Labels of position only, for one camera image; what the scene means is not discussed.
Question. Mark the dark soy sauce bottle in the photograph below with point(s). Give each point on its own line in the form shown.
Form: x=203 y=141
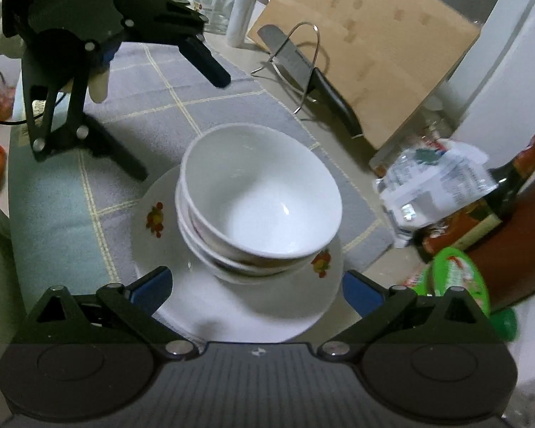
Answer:
x=477 y=220

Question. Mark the bamboo cutting board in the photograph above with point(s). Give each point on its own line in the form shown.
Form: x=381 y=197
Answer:
x=385 y=57

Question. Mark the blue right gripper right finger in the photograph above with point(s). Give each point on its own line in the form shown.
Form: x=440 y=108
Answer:
x=363 y=294

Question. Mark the grey checked table mat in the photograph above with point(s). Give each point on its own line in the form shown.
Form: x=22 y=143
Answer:
x=158 y=103

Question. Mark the white bowl with pattern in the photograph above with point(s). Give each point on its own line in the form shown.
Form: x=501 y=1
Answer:
x=256 y=264

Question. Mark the metal wire rack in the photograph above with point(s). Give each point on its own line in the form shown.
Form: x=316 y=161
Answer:
x=289 y=62

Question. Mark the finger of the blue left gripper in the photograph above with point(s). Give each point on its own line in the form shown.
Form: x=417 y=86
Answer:
x=198 y=55
x=101 y=144

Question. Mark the plastic wrap roll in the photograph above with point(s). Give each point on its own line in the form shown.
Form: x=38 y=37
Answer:
x=239 y=21

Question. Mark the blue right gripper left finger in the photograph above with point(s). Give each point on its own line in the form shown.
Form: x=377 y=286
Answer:
x=151 y=290

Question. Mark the santoku kitchen knife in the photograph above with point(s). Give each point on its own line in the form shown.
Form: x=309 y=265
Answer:
x=330 y=97

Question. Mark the white food package bag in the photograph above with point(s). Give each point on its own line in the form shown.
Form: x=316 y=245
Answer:
x=426 y=184

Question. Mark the glass jar green lid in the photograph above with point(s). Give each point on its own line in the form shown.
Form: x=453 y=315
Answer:
x=217 y=14

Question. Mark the white bottom bowl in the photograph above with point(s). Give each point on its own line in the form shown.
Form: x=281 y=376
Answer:
x=229 y=271

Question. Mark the green lidded container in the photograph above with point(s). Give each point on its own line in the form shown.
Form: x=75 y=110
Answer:
x=452 y=267

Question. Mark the light teal cloth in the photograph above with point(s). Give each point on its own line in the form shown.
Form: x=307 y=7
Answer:
x=56 y=232

